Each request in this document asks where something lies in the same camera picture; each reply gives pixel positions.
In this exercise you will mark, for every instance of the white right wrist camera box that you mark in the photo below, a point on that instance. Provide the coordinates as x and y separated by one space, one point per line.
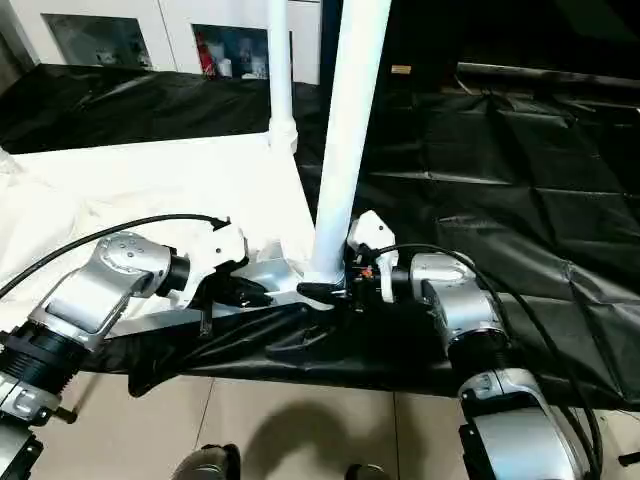
372 240

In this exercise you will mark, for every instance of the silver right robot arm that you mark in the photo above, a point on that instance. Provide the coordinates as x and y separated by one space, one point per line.
460 300

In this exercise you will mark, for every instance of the white plastic table leg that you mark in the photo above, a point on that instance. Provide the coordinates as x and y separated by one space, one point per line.
348 120
282 70

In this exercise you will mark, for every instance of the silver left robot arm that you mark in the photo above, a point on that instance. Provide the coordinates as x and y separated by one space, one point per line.
90 290

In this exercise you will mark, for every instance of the white bottle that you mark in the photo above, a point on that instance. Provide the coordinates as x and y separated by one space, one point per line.
255 65

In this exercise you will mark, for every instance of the red bottle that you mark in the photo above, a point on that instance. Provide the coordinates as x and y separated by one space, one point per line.
207 60

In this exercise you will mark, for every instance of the white cabinet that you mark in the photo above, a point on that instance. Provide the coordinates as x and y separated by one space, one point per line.
150 30

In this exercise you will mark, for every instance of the gold label plate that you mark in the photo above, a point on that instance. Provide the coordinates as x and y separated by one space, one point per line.
401 69

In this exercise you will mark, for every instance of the black mat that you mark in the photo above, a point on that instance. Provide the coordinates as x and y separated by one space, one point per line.
520 180

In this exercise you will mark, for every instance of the white plastic table top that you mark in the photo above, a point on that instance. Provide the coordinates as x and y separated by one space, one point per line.
150 190

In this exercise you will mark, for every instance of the silver metal rail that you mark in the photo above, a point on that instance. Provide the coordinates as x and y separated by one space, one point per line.
550 72

